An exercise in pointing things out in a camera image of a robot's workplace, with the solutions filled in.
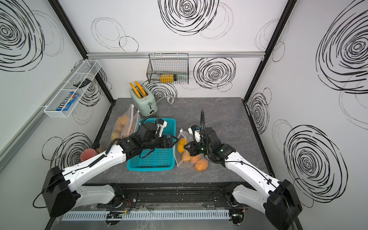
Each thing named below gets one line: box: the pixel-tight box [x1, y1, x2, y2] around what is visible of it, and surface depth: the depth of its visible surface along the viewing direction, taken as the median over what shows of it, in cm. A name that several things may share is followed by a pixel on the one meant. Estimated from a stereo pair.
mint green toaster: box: [129, 84, 159, 117], surface depth 104 cm
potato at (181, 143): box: [177, 138, 187, 154], surface depth 81 cm
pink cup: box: [80, 148, 96, 162], surface depth 82 cm
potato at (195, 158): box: [190, 154, 201, 163], surface depth 84 cm
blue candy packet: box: [56, 92, 80, 112], surface depth 72 cm
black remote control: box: [72, 78, 92, 89], surface depth 82 cm
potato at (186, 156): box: [182, 151, 192, 163], surface depth 80 cm
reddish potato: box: [194, 159, 209, 172], surface depth 83 cm
